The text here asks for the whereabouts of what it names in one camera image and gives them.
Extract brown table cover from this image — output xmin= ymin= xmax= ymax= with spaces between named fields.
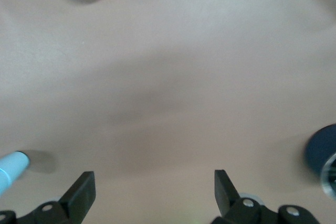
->
xmin=0 ymin=0 xmax=336 ymax=224

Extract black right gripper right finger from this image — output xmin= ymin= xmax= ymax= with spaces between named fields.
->
xmin=212 ymin=169 xmax=264 ymax=224

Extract light blue handle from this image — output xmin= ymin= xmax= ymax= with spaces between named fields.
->
xmin=0 ymin=151 xmax=31 ymax=180

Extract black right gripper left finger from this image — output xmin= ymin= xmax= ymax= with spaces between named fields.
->
xmin=18 ymin=170 xmax=97 ymax=224

